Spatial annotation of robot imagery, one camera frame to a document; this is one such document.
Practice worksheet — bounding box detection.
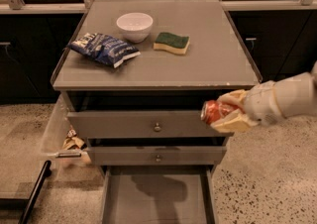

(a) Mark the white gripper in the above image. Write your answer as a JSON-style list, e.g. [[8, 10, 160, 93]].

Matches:
[[211, 81, 284, 133]]

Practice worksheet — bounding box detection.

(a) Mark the red soda can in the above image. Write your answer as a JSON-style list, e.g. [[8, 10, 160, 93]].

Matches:
[[200, 100, 243, 125]]

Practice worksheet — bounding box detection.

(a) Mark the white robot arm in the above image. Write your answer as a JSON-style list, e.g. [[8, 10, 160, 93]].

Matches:
[[209, 62, 317, 133]]

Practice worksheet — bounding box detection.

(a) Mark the grey drawer cabinet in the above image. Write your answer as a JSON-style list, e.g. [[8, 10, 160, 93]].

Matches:
[[50, 0, 264, 224]]

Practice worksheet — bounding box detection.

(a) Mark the grey middle drawer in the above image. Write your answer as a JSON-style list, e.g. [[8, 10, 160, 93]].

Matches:
[[87, 146, 227, 166]]

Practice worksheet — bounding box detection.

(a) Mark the grey drawer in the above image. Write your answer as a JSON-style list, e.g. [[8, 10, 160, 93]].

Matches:
[[98, 166, 219, 224], [87, 146, 227, 166], [67, 110, 232, 139]]

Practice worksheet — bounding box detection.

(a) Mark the grey bottom drawer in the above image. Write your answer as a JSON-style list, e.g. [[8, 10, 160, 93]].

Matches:
[[98, 166, 219, 224]]

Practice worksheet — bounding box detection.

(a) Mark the blue chip bag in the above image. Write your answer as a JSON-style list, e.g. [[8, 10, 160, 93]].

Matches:
[[68, 33, 141, 68]]

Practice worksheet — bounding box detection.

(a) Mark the grey top drawer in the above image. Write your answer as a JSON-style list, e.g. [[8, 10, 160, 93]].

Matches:
[[67, 110, 232, 139]]

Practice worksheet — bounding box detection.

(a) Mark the green yellow sponge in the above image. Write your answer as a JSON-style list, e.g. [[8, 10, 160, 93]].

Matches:
[[153, 32, 189, 55]]

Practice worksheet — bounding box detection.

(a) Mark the white bowl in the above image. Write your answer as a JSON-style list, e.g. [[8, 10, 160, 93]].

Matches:
[[116, 12, 154, 43]]

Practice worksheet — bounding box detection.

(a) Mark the clear plastic bin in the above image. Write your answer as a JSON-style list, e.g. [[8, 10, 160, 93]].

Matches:
[[40, 96, 91, 168]]

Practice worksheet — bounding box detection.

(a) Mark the dark cabinet handle right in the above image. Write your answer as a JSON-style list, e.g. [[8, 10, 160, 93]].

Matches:
[[245, 38, 257, 42]]

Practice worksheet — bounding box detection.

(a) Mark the black bar handle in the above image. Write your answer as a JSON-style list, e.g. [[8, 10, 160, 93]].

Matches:
[[18, 161, 52, 224]]

